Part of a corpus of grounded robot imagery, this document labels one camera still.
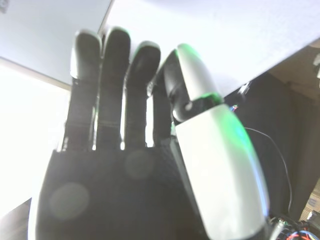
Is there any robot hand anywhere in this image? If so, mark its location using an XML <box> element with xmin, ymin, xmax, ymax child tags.
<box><xmin>26</xmin><ymin>26</ymin><xmax>271</xmax><ymax>240</ymax></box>

